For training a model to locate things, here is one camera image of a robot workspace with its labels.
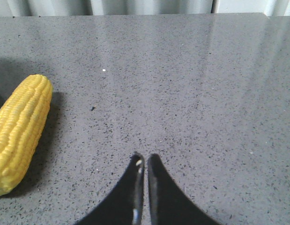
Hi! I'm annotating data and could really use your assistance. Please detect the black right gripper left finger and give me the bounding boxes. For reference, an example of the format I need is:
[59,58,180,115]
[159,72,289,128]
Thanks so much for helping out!
[76,152,144,225]

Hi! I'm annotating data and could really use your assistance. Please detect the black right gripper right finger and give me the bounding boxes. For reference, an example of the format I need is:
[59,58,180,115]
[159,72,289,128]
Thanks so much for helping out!
[148,154,219,225]

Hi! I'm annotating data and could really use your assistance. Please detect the yellow corn cob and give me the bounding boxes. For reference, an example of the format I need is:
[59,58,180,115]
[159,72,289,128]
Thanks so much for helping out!
[0,74,53,196]

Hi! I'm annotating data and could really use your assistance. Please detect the grey white curtain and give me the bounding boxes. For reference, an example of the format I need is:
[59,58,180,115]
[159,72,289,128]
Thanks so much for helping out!
[0,0,290,17]

